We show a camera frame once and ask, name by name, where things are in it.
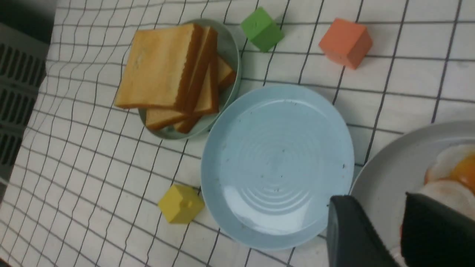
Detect orange cube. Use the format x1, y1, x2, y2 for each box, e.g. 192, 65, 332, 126
319, 17, 373, 69

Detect light blue plate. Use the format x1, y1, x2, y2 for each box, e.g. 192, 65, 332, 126
200, 85, 355, 251

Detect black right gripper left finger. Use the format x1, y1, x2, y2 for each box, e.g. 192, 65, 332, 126
326, 195, 399, 267

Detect grey slatted crate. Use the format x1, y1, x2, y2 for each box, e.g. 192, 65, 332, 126
0, 24, 49, 185

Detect toast slice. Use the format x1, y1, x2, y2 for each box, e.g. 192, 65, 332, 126
114, 23, 204, 112
145, 54, 219, 134
173, 55, 236, 134
184, 26, 217, 115

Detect green cube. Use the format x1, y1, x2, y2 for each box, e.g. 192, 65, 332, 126
240, 7, 284, 52

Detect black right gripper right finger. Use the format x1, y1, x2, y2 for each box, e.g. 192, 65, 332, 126
401, 193, 475, 267

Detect white grid tablecloth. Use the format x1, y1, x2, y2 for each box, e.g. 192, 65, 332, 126
1, 0, 475, 267

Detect yellow cube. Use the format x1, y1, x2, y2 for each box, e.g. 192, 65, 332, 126
158, 184, 205, 224

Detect grey plate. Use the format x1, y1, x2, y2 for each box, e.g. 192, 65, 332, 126
351, 121, 475, 267

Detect green plate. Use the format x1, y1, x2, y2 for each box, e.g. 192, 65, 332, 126
147, 19, 242, 140

